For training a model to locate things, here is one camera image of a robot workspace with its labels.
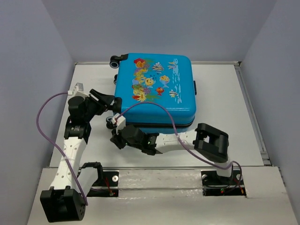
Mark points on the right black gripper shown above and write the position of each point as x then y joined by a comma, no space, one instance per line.
116,139

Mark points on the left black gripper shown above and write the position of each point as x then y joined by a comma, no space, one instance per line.
105,99

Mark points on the blue hard-shell suitcase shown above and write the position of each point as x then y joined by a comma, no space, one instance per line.
155,92

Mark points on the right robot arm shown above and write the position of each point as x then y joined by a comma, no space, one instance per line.
206,143

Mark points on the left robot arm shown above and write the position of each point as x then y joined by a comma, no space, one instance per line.
66,198

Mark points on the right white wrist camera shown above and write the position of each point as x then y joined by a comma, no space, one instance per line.
119,121

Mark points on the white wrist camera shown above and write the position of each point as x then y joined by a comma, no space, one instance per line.
119,121
78,90

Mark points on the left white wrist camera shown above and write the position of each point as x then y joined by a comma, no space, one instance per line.
78,90

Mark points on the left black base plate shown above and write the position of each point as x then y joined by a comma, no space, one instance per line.
107,186

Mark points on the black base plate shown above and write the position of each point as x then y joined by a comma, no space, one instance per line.
107,186
213,185

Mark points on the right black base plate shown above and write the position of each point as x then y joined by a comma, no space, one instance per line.
213,185

